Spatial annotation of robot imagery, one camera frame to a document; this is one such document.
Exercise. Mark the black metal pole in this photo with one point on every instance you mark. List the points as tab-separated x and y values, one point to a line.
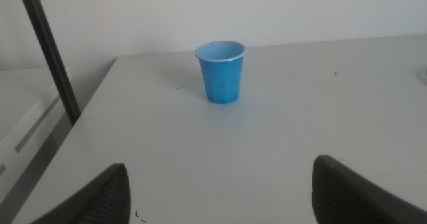
50	50

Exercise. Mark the white side shelf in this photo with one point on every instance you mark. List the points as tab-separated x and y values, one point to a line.
26	117

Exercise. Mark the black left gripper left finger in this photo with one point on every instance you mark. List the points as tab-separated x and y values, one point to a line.
106	197

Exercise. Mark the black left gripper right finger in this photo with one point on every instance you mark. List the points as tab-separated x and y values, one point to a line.
340	197

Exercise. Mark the blue plastic cup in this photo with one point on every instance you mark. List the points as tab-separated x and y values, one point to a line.
221	79

